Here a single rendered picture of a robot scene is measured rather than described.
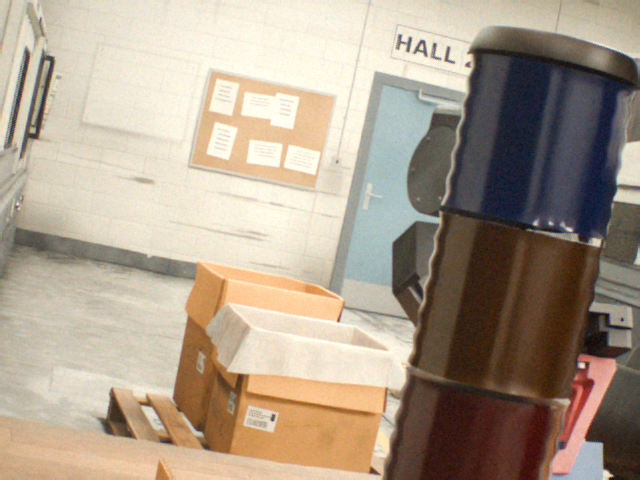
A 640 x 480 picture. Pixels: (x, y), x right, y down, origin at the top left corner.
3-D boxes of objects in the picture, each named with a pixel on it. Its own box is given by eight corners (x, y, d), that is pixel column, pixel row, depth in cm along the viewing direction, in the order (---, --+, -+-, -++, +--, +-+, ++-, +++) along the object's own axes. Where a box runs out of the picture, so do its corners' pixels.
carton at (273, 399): (392, 506, 402) (426, 360, 399) (206, 479, 388) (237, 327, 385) (345, 455, 467) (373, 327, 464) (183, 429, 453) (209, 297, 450)
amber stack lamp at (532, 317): (529, 372, 30) (559, 236, 29) (601, 406, 26) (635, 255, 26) (384, 349, 29) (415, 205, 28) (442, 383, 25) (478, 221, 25)
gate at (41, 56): (28, 176, 685) (57, 39, 681) (10, 173, 683) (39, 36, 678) (32, 171, 769) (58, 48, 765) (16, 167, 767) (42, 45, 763)
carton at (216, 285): (323, 451, 467) (356, 302, 464) (188, 431, 452) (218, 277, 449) (285, 415, 521) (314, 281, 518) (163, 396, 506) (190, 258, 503)
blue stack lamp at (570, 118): (561, 230, 29) (588, 95, 29) (637, 247, 26) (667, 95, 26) (416, 198, 28) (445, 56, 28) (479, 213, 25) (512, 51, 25)
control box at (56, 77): (49, 132, 766) (62, 73, 764) (15, 125, 761) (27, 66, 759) (49, 132, 784) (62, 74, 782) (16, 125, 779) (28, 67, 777)
